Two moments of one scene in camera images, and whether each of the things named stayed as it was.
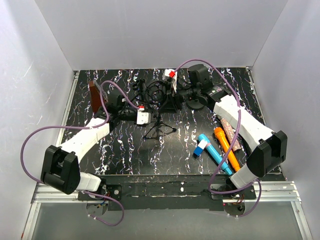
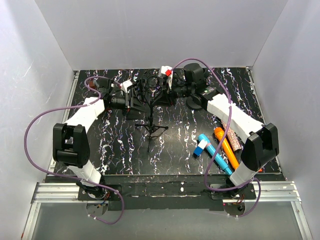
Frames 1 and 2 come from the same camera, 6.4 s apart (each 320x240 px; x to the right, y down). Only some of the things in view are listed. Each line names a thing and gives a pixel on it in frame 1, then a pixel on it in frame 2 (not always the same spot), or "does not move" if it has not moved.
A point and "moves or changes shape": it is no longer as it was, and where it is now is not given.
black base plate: [171, 192] does not move
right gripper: [168, 106] → [169, 98]
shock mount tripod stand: [156, 93] moves or changes shape
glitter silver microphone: [230, 132] does not move
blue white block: [199, 148] does not move
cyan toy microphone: [212, 151] does not move
